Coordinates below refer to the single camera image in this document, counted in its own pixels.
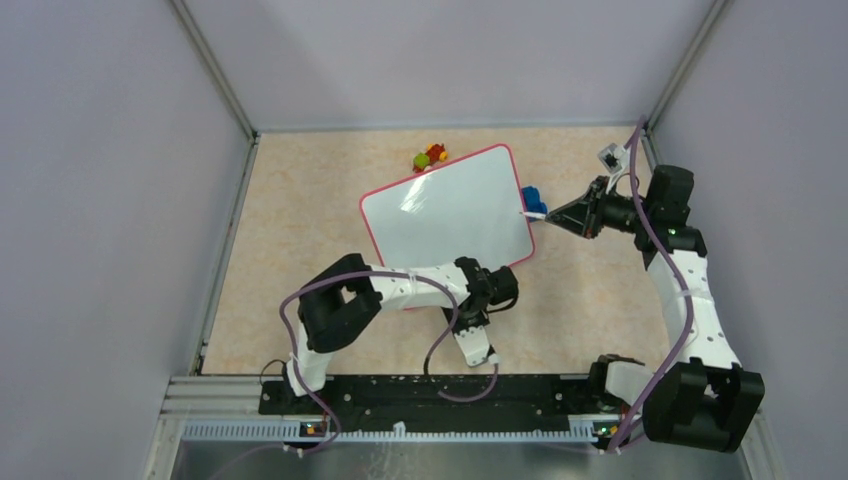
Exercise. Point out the pink framed whiteboard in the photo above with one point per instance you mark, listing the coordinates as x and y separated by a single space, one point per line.
470 207

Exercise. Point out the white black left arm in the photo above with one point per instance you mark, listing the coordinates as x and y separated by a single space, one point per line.
337 305

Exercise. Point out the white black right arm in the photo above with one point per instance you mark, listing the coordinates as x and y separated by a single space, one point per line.
700 396

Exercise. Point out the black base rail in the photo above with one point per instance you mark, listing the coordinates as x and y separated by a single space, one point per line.
513 403

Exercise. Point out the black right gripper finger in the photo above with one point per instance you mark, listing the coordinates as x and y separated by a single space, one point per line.
571 225
573 211

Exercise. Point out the colourful toy car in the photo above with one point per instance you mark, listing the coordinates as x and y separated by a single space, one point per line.
434 154

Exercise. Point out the blue whiteboard eraser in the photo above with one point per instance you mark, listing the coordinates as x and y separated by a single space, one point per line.
532 201

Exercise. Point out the red white marker pen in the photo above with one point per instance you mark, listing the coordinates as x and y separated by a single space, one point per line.
533 215

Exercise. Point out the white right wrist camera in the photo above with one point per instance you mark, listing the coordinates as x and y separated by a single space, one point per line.
615 158

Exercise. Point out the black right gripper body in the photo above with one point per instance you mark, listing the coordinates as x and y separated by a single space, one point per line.
611 211

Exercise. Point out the grey cable duct strip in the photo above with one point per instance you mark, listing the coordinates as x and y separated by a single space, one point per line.
295 432

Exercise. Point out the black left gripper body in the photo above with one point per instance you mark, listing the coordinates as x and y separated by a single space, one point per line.
465 321

